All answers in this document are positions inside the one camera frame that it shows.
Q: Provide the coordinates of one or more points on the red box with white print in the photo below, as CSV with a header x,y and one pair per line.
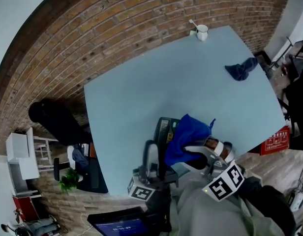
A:
x,y
275,141

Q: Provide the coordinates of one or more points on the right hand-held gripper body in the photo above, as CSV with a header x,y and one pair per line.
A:
x,y
222,183

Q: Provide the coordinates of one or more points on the person's grey sweatshirt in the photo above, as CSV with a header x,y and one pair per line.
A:
x,y
210,215

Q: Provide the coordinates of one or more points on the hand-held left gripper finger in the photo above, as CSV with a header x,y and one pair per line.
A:
x,y
162,166
152,156

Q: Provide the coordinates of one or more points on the person's left forearm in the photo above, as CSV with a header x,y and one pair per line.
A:
x,y
159,205

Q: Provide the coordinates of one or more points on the grey-blue garment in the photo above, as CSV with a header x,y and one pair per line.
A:
x,y
80,156

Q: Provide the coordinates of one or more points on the person's right hand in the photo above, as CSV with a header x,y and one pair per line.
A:
x,y
211,144

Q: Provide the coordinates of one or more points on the white enamel mug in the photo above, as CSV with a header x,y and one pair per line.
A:
x,y
202,33

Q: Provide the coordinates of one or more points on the small pale green box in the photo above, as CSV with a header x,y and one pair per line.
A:
x,y
192,33

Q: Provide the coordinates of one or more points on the dark navy cloth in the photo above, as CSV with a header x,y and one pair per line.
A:
x,y
240,71

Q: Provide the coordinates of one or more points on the green potted plant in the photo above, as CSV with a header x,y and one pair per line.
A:
x,y
68,182

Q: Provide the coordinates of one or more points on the red cabinet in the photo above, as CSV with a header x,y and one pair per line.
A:
x,y
24,206

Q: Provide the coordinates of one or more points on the black calculator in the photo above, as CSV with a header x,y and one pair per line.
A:
x,y
163,131

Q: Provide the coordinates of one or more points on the white round device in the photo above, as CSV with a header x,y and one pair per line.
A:
x,y
297,203

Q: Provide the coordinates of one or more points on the white stool frame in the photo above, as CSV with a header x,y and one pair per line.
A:
x,y
47,149

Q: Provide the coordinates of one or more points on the black high-back office chair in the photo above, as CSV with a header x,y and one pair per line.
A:
x,y
58,124

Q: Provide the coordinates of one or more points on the white cabinet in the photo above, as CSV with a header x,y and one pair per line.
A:
x,y
17,146

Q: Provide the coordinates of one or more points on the metal desk frame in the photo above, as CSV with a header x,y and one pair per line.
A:
x,y
286,53

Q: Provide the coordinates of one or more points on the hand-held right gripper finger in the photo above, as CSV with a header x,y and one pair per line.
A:
x,y
200,162
198,149

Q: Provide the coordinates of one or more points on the white toothbrush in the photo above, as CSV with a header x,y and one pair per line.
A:
x,y
192,23

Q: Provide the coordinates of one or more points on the person's right forearm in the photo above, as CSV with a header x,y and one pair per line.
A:
x,y
269,203

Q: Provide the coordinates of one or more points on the bright blue cloth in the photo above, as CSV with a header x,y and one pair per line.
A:
x,y
186,136

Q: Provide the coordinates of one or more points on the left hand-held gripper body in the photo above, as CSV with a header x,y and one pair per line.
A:
x,y
141,190

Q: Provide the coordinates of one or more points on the black tablet with timer screen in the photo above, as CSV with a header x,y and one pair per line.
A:
x,y
117,226

